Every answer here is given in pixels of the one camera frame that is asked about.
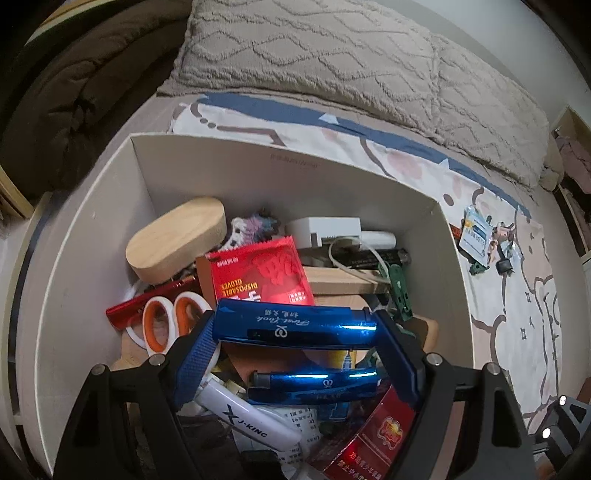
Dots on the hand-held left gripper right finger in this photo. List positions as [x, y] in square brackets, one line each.
[397, 355]

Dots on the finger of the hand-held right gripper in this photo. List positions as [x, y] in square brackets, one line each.
[561, 415]

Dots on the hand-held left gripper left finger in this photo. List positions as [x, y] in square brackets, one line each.
[196, 364]

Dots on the green clothespin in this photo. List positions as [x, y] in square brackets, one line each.
[399, 290]

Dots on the white lighter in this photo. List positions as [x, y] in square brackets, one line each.
[249, 417]

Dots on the red lighter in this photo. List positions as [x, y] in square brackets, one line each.
[138, 307]

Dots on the large blue lighter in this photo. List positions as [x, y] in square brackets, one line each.
[295, 325]

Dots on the blue white medicine sachet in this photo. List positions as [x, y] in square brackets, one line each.
[475, 235]

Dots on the white cardboard box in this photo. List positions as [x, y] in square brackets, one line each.
[286, 184]

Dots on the small wooden block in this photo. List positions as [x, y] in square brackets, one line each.
[427, 332]

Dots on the blue picture card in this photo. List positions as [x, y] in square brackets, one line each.
[344, 360]

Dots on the orange white scissors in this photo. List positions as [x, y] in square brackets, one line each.
[148, 323]

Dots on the slim blue lighter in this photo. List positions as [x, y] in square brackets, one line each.
[318, 385]

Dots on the red cigarette pack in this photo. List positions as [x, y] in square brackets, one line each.
[369, 443]

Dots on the wooden board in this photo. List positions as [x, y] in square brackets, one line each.
[341, 281]

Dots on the black rectangular bar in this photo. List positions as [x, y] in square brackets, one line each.
[383, 257]

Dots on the printed bed sheet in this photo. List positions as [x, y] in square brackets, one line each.
[508, 323]

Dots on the red foil packet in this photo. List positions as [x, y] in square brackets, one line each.
[263, 272]

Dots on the white cylindrical device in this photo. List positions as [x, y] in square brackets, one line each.
[378, 240]

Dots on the dark green clip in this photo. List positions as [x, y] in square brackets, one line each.
[479, 270]

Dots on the printed white paper sheet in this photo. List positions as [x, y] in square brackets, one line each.
[300, 424]

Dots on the oval wooden box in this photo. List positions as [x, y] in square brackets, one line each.
[175, 240]

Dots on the white power adapter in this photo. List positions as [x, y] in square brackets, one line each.
[323, 227]

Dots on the purple white knitted item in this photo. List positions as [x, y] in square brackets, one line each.
[254, 226]

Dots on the small pink doll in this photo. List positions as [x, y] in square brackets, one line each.
[501, 235]

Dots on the beige textured pillow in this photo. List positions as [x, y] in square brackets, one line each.
[300, 46]
[489, 115]

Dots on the pink clothing pile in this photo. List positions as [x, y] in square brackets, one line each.
[572, 154]

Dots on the brown quilt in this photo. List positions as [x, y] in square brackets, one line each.
[78, 92]

